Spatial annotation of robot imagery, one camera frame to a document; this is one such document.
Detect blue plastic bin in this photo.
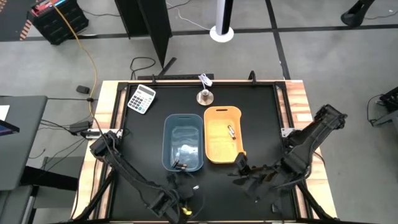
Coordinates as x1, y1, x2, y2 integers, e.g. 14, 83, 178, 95
161, 113, 205, 172

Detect black power brick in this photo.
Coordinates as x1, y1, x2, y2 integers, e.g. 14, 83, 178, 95
68, 120, 93, 135

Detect yellow cable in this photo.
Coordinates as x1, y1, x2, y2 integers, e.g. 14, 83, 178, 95
51, 1, 99, 125

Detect black floor mat striped edge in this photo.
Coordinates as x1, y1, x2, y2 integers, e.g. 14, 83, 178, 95
0, 0, 35, 42

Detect black divider panel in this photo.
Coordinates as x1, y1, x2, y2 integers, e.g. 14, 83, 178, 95
114, 0, 174, 68

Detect black stand foot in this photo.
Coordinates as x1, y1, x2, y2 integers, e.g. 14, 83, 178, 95
340, 0, 376, 27

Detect black floor cable loop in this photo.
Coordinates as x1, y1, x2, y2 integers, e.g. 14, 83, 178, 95
129, 56, 156, 80

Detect yellow plastic bin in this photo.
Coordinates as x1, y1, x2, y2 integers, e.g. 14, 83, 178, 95
203, 105, 247, 165

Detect white floor stand pole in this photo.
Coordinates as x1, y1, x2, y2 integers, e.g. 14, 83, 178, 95
209, 0, 234, 43

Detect black crate with red lid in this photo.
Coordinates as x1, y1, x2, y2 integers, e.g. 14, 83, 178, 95
30, 0, 90, 46

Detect dark tablet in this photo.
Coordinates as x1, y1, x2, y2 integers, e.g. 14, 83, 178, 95
0, 119, 21, 137

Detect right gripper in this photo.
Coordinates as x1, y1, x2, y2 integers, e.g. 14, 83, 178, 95
228, 151, 277, 200

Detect black equipment with cables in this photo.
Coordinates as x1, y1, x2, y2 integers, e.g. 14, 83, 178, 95
366, 86, 398, 128

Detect white cable bundle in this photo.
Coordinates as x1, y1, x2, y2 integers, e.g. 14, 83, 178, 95
198, 73, 214, 88

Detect grey desk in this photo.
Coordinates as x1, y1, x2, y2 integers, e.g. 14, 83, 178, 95
0, 95, 49, 191

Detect stainless steel cup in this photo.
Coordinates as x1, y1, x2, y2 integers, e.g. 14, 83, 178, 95
196, 89, 215, 106

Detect white desk calculator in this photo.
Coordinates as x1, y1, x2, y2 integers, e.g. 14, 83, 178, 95
126, 83, 157, 115

